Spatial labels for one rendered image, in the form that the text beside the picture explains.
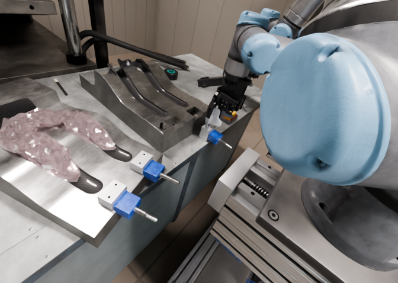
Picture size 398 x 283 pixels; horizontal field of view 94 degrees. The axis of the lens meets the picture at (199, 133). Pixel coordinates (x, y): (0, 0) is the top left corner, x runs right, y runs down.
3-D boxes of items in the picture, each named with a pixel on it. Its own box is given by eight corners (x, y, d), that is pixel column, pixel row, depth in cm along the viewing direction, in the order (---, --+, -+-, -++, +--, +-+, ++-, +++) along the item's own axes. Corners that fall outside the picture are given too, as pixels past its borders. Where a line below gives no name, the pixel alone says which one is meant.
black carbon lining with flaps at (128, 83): (190, 109, 74) (195, 87, 68) (159, 124, 63) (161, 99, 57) (134, 72, 86) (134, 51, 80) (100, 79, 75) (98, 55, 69)
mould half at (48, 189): (161, 164, 59) (165, 140, 52) (97, 248, 39) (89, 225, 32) (38, 105, 66) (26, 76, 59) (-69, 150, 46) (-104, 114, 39)
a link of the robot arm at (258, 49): (308, 47, 36) (286, 33, 45) (254, 33, 34) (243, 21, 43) (287, 84, 41) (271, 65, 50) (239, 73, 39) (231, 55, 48)
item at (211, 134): (232, 150, 71) (237, 140, 68) (225, 156, 68) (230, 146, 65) (205, 131, 76) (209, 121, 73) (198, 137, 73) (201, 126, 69)
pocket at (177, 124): (182, 131, 65) (185, 122, 63) (172, 137, 62) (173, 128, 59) (173, 124, 67) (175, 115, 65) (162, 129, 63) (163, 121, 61)
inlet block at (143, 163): (181, 182, 52) (185, 170, 49) (173, 196, 49) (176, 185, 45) (141, 162, 54) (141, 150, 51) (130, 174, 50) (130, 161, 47)
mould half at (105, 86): (206, 125, 80) (215, 97, 71) (160, 154, 62) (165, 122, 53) (132, 75, 98) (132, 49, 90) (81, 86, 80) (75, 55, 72)
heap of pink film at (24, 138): (122, 142, 54) (121, 122, 49) (67, 190, 41) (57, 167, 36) (51, 109, 58) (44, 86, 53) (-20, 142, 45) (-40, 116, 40)
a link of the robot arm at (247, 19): (245, 12, 42) (238, 7, 48) (229, 61, 49) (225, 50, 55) (277, 21, 43) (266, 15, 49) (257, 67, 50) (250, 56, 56)
